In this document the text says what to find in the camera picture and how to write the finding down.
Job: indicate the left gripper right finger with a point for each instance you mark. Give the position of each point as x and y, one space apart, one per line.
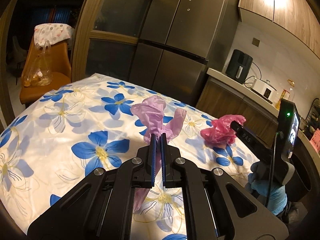
215 205

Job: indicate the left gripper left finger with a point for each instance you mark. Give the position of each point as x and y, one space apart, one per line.
101 205

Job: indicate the pink plastic bag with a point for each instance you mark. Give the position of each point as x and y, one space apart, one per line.
221 133

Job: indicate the purple rubber glove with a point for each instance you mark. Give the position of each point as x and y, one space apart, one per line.
151 114

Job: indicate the black trash bin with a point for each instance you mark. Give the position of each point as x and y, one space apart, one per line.
300 183

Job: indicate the pink utensil holder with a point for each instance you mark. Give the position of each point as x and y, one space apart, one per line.
315 140

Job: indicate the black dish rack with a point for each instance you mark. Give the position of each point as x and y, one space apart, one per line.
311 123

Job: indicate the cooking oil bottle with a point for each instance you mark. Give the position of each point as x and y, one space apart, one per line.
287 93

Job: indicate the white rice cooker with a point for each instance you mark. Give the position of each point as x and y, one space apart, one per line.
264 89

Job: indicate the wooden lower cabinets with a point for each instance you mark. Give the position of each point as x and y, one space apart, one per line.
218 99

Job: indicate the wooden cabinets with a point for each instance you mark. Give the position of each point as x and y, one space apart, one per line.
218 99
295 16

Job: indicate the black air fryer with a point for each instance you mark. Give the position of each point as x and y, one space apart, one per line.
239 66

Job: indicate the wooden upper cabinets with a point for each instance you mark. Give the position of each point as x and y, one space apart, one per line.
295 16

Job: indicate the dark steel refrigerator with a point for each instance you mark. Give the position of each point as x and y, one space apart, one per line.
179 42

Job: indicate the clear plastic bag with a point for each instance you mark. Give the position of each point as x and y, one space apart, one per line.
39 73

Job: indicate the orange chair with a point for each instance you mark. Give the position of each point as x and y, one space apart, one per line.
61 69

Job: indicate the polka dot cloth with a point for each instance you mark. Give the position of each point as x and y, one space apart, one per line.
52 32

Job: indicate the wooden glass door cabinet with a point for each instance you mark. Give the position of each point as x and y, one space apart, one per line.
106 37

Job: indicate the wall power socket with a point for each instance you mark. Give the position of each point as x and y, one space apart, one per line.
256 42

